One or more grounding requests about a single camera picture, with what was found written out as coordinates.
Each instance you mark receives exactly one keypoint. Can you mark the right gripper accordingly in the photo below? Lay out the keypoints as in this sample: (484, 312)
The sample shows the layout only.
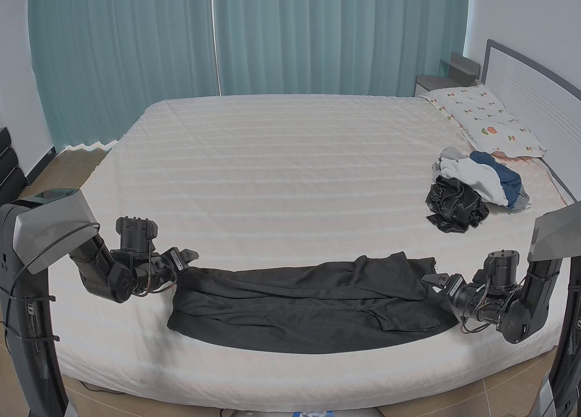
(465, 299)

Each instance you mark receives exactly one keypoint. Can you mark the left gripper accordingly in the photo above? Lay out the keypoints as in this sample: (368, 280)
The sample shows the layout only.
(174, 265)

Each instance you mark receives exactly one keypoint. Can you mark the black T-shirt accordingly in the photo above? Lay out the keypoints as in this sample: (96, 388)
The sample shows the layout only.
(295, 310)

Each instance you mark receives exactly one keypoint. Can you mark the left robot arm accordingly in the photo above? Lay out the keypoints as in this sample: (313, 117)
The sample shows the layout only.
(100, 270)

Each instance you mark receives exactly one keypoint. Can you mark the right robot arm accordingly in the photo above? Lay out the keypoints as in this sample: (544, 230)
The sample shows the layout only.
(535, 297)

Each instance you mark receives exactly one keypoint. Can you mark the bed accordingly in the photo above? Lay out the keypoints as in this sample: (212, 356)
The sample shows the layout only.
(272, 170)

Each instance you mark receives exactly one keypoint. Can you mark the pile of clothes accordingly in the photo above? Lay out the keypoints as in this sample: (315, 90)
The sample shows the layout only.
(481, 179)

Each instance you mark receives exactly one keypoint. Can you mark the black shiny garment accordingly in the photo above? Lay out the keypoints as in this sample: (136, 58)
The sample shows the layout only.
(456, 206)

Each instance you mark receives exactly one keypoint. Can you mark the white printed pillow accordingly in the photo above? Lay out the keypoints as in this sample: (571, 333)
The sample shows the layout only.
(485, 117)

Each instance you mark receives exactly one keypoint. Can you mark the grey bedside table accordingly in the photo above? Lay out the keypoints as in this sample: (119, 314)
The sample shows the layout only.
(429, 83)

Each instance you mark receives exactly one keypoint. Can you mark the blue-green curtain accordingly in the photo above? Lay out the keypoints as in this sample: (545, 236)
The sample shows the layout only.
(340, 20)
(122, 42)

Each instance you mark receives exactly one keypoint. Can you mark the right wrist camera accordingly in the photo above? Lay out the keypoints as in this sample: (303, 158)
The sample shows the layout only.
(480, 277)

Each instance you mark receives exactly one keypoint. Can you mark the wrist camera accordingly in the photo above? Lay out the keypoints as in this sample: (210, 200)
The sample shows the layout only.
(480, 277)
(151, 229)

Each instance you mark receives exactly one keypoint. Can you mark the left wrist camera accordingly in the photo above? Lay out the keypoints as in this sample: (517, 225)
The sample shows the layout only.
(151, 229)

